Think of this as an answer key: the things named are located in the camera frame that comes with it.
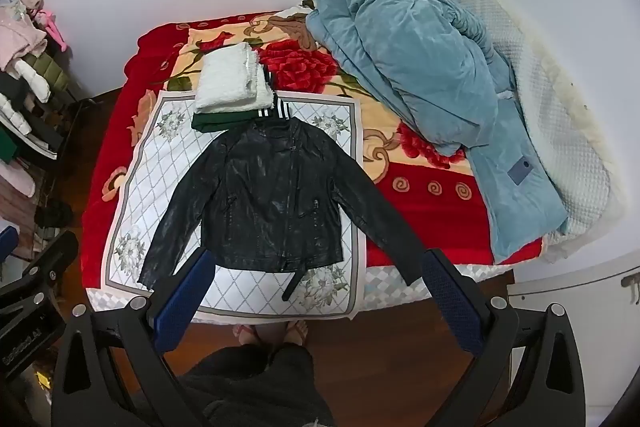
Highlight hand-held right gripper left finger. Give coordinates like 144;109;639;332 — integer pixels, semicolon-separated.
50;248;217;427

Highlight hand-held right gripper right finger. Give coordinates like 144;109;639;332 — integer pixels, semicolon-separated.
421;248;587;427

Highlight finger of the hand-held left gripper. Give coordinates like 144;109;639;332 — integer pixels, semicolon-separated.
0;227;19;263
0;231;81;313

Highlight black leather jacket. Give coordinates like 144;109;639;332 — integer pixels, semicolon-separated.
137;117;431;303

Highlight rack of hanging clothes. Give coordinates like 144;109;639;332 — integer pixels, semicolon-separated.
0;0;88;233

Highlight dark cloth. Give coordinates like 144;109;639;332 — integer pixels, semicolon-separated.
32;199;75;229

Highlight diamond patterned bed sheet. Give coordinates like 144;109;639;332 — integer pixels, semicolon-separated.
84;264;516;325

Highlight person's left foot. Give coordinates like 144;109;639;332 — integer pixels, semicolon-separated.
232;323;261;348

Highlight person's foot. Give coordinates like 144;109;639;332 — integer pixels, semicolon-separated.
282;319;311;347
232;323;261;348

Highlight person's dark pants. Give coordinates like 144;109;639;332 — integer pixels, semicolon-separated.
135;342;336;427

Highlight red floral blanket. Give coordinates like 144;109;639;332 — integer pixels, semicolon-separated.
80;9;543;290

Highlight person's right foot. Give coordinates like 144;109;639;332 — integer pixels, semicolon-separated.
282;319;311;347

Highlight white floral mat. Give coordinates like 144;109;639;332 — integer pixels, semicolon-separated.
101;89;368;322

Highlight white cabinet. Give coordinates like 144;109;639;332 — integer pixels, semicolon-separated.
507;264;640;408

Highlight olive padded jacket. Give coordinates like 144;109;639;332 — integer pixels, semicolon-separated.
22;52;71;95

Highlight green garment with striped trim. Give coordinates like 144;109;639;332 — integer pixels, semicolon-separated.
191;69;292;132

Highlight white waffle blanket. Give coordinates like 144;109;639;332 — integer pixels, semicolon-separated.
457;0;628;265

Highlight white fluffy folded garment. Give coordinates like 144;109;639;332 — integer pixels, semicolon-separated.
194;42;275;114

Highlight light blue denim garment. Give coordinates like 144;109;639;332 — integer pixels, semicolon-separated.
305;0;571;265

